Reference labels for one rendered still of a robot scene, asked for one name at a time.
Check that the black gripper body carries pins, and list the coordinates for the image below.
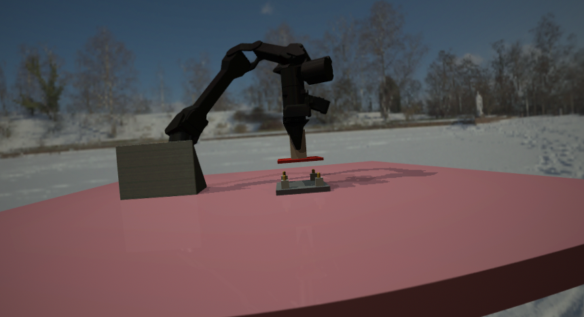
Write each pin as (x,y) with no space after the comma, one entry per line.
(293,103)

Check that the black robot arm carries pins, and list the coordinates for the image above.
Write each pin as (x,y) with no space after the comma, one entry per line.
(294,66)

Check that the red board with handle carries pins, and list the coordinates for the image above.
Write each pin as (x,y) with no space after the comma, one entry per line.
(299,155)

